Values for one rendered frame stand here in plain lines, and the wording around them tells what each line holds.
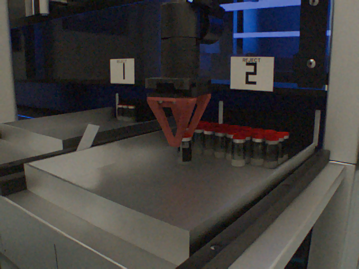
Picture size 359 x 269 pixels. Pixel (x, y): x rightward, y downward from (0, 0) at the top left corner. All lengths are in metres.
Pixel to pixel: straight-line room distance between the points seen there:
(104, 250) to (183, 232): 0.08
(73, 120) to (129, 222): 0.61
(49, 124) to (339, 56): 0.65
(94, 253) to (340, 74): 0.44
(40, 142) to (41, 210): 0.26
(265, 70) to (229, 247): 0.39
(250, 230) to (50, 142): 0.40
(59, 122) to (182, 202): 0.54
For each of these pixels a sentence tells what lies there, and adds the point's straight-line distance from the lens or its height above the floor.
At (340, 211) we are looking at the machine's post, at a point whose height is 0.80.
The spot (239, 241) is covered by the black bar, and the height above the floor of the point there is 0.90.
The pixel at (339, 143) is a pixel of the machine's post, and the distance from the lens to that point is 0.56.
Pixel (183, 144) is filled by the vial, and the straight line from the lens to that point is 0.49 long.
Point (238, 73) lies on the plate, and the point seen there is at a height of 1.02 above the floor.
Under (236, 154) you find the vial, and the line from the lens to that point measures 0.49.
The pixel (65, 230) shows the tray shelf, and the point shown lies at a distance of 0.33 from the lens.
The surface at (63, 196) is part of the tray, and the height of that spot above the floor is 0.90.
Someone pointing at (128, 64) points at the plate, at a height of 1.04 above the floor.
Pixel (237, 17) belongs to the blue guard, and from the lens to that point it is 0.62.
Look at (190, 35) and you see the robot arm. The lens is 0.45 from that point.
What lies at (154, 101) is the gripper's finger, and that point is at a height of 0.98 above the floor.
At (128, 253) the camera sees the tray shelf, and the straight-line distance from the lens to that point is 0.28.
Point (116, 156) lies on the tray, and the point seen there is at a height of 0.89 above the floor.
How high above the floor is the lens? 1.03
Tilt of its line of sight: 12 degrees down
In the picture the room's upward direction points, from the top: straight up
